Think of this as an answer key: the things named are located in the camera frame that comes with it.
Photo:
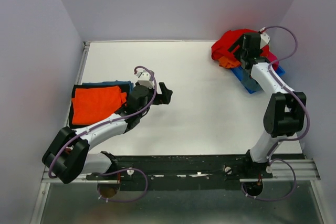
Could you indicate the folded black t shirt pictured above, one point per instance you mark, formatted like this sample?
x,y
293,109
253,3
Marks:
x,y
71,103

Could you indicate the blue plastic bin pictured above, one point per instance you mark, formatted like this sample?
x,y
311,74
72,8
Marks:
x,y
262,77

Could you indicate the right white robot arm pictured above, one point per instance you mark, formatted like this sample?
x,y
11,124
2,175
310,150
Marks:
x,y
284,115

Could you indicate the red t shirt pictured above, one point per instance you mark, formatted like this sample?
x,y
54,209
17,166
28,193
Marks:
x,y
220,48

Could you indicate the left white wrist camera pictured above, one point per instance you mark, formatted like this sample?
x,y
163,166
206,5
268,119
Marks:
x,y
145,78

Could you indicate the crumpled orange t shirt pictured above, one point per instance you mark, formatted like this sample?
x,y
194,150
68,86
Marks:
x,y
228,63

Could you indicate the grey t shirt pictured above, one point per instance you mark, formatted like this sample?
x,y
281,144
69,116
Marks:
x,y
249,83

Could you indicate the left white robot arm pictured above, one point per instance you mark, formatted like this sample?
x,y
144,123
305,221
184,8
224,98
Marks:
x,y
68,155

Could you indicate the aluminium frame rail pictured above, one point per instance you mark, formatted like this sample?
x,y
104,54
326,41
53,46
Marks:
x,y
304,169

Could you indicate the folded teal t shirt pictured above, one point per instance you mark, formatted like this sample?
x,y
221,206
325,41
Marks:
x,y
125,86

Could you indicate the folded orange t shirt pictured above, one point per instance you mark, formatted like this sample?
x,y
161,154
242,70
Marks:
x,y
95,104

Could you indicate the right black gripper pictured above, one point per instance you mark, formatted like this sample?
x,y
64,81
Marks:
x,y
241,43

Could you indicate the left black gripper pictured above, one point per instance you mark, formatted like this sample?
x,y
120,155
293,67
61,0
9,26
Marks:
x,y
165,97

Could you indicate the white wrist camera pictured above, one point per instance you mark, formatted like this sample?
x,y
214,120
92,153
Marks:
x,y
264,38
145,78

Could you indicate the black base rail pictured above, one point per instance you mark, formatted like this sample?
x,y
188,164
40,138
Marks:
x,y
195,172

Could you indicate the magenta t shirt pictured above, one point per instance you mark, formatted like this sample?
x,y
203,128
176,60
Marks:
x,y
271,57

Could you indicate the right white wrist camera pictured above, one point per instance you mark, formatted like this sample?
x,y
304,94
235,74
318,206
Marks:
x,y
264,38

